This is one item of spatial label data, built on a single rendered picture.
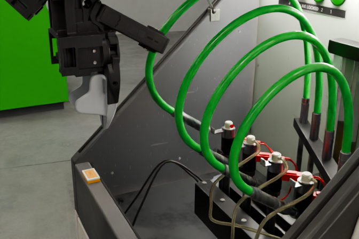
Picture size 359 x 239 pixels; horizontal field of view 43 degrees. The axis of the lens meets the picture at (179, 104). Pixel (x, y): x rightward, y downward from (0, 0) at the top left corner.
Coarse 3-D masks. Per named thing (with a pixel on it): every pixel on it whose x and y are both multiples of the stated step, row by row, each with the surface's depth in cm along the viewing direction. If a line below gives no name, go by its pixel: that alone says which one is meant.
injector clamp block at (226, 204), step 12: (204, 180) 103; (204, 192) 99; (216, 192) 98; (240, 192) 99; (204, 204) 100; (216, 204) 94; (228, 204) 94; (240, 204) 98; (252, 204) 94; (204, 216) 100; (216, 216) 95; (228, 216) 90; (240, 216) 90; (252, 216) 94; (264, 216) 90; (216, 228) 96; (228, 228) 91; (240, 228) 87; (264, 228) 91; (276, 228) 87
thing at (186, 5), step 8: (192, 0) 82; (288, 0) 92; (296, 0) 92; (184, 8) 82; (296, 8) 92; (176, 16) 81; (168, 24) 81; (304, 48) 97; (152, 56) 82; (152, 64) 82; (152, 72) 83; (152, 80) 83; (304, 80) 101; (152, 88) 84; (304, 88) 101; (152, 96) 85; (304, 96) 102; (160, 104) 86; (168, 112) 87
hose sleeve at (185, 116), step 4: (184, 116) 89; (188, 116) 89; (184, 120) 89; (188, 120) 89; (192, 120) 90; (196, 120) 91; (188, 124) 90; (192, 124) 90; (196, 124) 90; (200, 124) 91; (196, 128) 91
